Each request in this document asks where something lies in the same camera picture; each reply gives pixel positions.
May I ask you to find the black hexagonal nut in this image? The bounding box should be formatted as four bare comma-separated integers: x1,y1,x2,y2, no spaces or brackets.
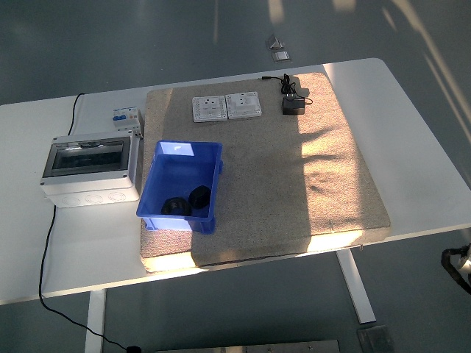
160,197,193,217
188,185,213,211

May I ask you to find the blue plastic box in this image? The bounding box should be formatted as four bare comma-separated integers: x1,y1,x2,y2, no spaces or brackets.
135,140,224,234

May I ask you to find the grey distribution box, clear cover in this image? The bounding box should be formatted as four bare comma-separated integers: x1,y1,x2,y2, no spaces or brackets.
39,135,143,210

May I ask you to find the grey-brown mat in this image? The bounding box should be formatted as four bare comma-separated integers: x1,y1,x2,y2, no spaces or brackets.
139,71,392,274

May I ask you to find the white socket panel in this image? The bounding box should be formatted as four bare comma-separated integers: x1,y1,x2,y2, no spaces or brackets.
191,95,227,124
224,91,263,121

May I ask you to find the black power adapter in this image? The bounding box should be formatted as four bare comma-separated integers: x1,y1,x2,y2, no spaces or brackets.
281,96,306,117

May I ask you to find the white and blue circuit breaker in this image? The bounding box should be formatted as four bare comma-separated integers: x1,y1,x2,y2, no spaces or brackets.
111,106,145,140

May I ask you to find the open metal floor outlet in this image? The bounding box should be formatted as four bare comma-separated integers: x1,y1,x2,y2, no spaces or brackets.
265,35,286,51

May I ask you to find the white table leg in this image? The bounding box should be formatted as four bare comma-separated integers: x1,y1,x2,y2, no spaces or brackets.
84,289,108,353
335,246,377,325

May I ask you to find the grey metal plate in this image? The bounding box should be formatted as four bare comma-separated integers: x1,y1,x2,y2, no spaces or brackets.
154,339,341,353

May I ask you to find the dark metal floor plate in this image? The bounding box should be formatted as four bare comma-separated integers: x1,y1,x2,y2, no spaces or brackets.
355,324,397,353

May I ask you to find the black adapter cord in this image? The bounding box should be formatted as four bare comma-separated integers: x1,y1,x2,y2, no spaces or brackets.
260,74,314,107

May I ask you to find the long black power cable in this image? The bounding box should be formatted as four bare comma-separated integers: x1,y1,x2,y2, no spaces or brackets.
38,93,143,353

